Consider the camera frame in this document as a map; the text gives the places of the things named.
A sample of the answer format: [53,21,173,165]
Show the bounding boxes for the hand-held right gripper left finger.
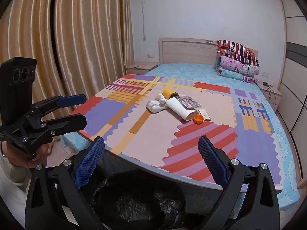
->
[25,136,113,230]

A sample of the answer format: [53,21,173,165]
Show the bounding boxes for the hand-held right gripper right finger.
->
[198,136,281,230]

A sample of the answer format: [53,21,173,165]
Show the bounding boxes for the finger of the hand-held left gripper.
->
[29,94,87,122]
[26,114,87,139]

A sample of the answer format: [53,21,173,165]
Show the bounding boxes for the small cardboard box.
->
[198,109,212,121]

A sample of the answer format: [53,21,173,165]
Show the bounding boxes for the white tube bottle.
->
[165,97,199,121]

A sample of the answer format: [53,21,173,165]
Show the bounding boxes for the silver blister pack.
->
[176,96,201,109]

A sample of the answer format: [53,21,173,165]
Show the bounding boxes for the white plastic wall bracket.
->
[146,93,169,113]

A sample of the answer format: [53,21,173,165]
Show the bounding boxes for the person's left forearm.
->
[0,149,33,221]

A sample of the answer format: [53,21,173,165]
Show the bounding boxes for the person's left hand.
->
[0,140,52,170]

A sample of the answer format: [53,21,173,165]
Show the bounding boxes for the beige striped curtain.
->
[0,0,135,125]

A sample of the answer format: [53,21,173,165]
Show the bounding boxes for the colourful foam play mat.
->
[69,74,283,192]

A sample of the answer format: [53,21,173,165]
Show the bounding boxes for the wooden nightstand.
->
[255,79,283,112]
[126,62,159,75]

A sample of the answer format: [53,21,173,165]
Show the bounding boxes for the blue folded quilt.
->
[215,66,257,84]

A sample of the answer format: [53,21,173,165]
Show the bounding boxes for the blue floral bedsheet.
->
[60,63,300,209]

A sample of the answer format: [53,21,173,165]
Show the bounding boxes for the pink floral quilt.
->
[217,55,259,76]

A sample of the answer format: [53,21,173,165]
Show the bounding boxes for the wooden bed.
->
[60,38,303,210]

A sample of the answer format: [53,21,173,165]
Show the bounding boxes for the beige wardrobe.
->
[278,0,307,190]

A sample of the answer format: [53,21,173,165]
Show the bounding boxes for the black cables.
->
[262,81,280,106]

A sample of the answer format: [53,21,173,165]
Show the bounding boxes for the wall power cable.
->
[128,0,147,41]

